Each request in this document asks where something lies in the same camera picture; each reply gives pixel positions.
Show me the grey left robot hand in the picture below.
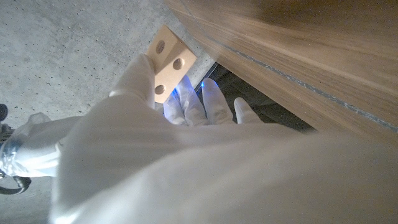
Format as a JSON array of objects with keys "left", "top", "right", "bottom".
[{"left": 49, "top": 53, "right": 398, "bottom": 224}]

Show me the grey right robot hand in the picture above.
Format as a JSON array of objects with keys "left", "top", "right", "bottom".
[{"left": 0, "top": 111, "right": 83, "bottom": 179}]

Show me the wooden block with holes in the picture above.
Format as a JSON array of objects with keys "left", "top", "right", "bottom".
[{"left": 145, "top": 24, "right": 198, "bottom": 105}]

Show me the black backdrop curtain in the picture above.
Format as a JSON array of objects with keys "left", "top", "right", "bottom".
[{"left": 194, "top": 62, "right": 317, "bottom": 133}]

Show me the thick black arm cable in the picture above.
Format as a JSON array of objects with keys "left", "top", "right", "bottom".
[{"left": 0, "top": 175, "right": 32, "bottom": 196}]

